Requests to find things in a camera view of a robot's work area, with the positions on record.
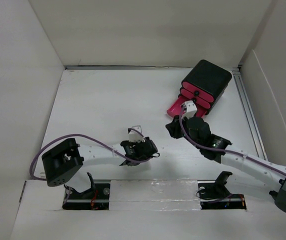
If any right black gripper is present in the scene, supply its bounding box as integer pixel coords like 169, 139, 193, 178
165, 112, 202, 150

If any pink bottom drawer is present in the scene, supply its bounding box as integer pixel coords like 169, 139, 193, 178
166, 96, 207, 118

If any black drawer cabinet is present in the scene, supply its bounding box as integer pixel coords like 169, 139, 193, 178
180, 59, 232, 112

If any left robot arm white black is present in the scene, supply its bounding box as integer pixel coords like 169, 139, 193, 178
41, 137, 160, 199

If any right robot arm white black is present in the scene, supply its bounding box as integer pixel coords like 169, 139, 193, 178
165, 115, 286, 213

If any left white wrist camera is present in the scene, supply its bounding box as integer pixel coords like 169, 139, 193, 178
127, 125, 144, 143

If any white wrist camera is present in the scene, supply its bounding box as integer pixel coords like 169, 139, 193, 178
181, 100, 198, 119
127, 125, 144, 143

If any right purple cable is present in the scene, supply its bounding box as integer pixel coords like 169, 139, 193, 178
178, 107, 286, 188

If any purple cable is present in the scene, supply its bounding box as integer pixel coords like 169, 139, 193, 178
178, 107, 286, 188
29, 128, 161, 181

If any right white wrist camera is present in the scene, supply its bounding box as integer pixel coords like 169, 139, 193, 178
181, 100, 198, 119

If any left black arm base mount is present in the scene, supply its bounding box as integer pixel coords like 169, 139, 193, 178
62, 172, 111, 211

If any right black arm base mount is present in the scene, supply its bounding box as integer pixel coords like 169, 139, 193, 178
195, 171, 247, 210

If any aluminium rail right side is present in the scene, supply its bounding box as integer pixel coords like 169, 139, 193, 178
232, 68, 268, 161

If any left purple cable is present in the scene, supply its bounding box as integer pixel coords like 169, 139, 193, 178
29, 128, 161, 181

